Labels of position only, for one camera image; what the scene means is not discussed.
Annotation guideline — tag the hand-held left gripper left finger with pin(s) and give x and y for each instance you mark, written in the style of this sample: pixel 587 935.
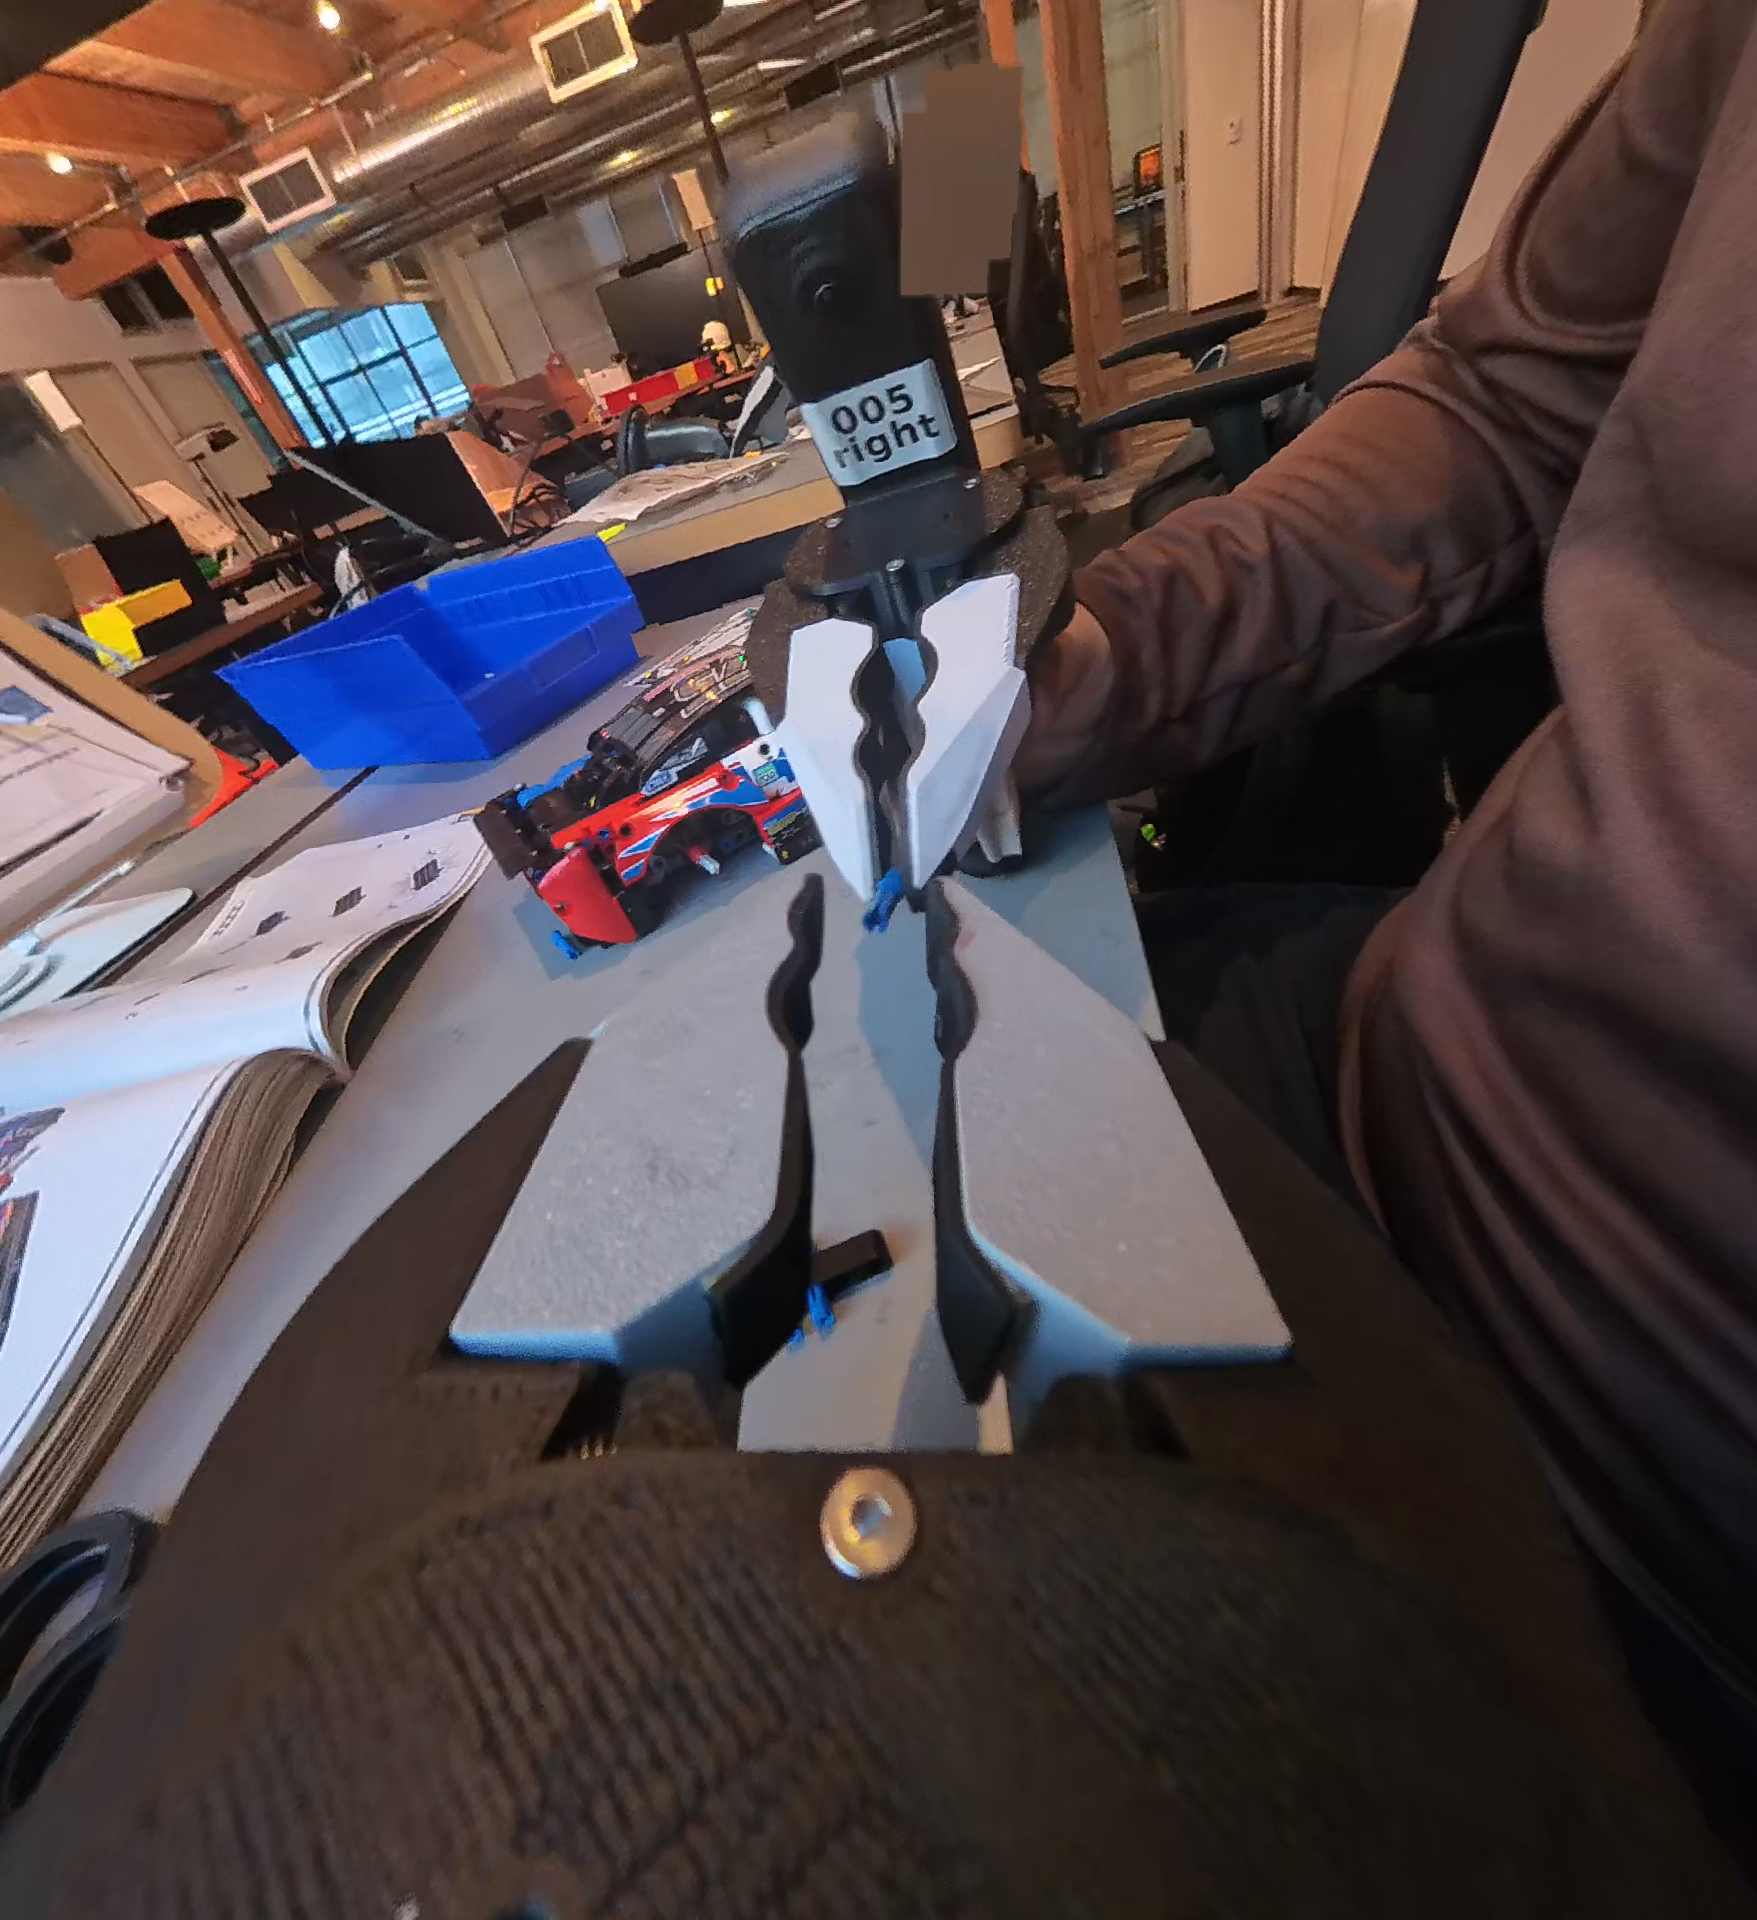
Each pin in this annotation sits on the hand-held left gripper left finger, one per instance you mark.
pixel 637 1184

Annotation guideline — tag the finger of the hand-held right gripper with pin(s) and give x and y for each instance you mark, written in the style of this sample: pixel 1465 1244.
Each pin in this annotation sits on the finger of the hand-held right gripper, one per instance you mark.
pixel 826 721
pixel 969 704

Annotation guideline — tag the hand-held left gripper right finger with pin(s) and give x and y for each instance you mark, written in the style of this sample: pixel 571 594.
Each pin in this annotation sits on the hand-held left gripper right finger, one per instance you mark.
pixel 1104 1184

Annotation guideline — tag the long black toy beam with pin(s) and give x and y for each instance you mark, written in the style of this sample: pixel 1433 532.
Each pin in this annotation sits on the long black toy beam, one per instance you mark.
pixel 855 1258

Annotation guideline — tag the grey desk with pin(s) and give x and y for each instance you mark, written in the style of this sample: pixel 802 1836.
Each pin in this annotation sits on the grey desk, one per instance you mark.
pixel 518 1049

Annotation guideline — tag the person's right hand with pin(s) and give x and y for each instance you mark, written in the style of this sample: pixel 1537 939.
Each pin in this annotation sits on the person's right hand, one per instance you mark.
pixel 1070 721

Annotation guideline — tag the sticker sheet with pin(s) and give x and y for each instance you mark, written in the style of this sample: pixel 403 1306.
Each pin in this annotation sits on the sticker sheet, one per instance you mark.
pixel 683 651

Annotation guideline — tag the long grey workbench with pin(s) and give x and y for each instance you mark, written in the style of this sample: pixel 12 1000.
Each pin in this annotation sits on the long grey workbench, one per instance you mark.
pixel 728 524

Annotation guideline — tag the loose printed papers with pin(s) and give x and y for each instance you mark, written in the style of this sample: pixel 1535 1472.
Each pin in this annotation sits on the loose printed papers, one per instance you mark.
pixel 683 488

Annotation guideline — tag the red black toy car model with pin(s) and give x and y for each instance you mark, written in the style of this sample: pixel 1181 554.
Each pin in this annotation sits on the red black toy car model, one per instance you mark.
pixel 637 839

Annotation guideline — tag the black office chair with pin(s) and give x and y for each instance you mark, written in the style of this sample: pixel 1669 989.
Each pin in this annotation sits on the black office chair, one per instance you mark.
pixel 1192 390
pixel 669 443

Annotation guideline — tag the black computer monitor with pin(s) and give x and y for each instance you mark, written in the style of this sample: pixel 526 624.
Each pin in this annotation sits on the black computer monitor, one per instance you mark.
pixel 655 308

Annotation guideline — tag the wooden column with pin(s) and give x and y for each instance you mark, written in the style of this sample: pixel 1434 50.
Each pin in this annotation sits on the wooden column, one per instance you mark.
pixel 1088 197

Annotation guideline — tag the blue plastic bin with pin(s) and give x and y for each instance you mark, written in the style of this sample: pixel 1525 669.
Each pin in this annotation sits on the blue plastic bin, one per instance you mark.
pixel 368 691

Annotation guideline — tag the wooden crate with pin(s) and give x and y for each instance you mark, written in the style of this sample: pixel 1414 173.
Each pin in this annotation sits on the wooden crate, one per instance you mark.
pixel 415 488

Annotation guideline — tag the open instruction booklet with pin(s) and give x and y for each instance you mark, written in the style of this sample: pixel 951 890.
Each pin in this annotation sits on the open instruction booklet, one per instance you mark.
pixel 144 1201

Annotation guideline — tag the large paned window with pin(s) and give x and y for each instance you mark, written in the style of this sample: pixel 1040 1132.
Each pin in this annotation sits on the large paned window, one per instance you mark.
pixel 354 367

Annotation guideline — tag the white stand base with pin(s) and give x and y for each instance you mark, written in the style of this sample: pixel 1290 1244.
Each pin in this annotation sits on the white stand base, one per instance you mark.
pixel 97 939

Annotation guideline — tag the black rubber toy tire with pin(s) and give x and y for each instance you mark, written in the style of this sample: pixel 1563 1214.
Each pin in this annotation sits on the black rubber toy tire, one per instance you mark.
pixel 38 1770
pixel 113 1560

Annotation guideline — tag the yellow box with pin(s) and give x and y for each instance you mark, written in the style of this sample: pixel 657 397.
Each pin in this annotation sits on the yellow box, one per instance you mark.
pixel 127 616

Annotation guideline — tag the printed instruction sheet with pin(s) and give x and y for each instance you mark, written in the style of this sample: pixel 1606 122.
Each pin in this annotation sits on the printed instruction sheet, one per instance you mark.
pixel 9 781

